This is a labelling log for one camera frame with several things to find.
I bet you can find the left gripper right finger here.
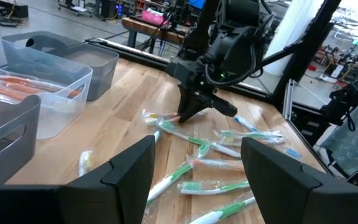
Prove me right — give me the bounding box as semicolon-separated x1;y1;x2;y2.
240;136;358;224

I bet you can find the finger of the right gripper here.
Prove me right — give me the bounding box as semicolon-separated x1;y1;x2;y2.
185;93;213;123
178;85;198;123

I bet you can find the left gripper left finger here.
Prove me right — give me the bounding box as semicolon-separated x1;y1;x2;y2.
0;135;157;224

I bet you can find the wooden workbench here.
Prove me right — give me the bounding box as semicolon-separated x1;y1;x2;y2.
121;17;195;56

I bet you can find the pink box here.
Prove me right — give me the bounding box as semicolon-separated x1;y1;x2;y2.
140;8;170;26

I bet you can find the dark grey plastic bin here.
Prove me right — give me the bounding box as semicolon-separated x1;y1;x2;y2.
1;30;120;101
0;94;42;189

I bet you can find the clear plastic bin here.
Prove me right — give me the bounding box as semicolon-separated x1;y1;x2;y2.
0;37;94;140

